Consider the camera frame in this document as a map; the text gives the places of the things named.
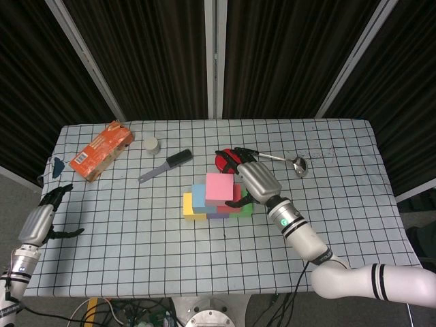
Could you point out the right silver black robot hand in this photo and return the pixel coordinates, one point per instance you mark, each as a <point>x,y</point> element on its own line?
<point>259,182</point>

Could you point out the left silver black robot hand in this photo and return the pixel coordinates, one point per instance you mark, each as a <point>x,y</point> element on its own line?
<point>37,221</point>

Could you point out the green foam cube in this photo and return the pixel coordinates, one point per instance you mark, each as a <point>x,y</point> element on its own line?
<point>247,209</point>

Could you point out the red foam cube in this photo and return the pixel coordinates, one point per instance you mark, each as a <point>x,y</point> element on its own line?
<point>235,201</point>

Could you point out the pink foam cube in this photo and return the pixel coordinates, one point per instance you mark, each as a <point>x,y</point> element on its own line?
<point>219,187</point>

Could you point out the purple foam cube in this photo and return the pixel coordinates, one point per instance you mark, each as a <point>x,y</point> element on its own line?
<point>218,215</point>

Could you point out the blue foam cube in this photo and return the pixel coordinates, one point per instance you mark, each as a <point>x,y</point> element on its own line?
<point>198,197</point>

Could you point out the yellow foam cube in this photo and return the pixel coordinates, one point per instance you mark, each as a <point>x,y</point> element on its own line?
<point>189,207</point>

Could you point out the metal robot base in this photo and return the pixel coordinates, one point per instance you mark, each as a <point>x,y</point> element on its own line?
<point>209,316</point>

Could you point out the red plastic disc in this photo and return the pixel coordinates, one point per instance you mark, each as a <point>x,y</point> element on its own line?
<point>223,163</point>

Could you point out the dark blue clip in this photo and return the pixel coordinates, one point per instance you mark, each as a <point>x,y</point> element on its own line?
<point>58,168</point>

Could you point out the grey brush black bristles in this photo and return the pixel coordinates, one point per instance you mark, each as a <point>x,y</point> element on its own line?
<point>177,159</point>

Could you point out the orange cardboard box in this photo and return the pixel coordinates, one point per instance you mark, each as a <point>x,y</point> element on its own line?
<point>100,151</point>

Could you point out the yellow floor strip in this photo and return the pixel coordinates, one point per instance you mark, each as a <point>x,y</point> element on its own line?
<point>91,306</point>

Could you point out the checkered light blue tablecloth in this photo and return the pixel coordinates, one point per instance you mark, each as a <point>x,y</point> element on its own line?
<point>136,259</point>

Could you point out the small white jar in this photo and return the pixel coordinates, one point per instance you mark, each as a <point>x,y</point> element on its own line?
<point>151,145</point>

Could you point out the dark pleated curtain panel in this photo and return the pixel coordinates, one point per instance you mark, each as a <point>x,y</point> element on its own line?
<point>279,58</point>
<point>30,85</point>
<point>408,102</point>
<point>146,58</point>

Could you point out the white partition post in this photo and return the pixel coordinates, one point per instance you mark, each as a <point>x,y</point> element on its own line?
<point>215,58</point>
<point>86,58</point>
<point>356,58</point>

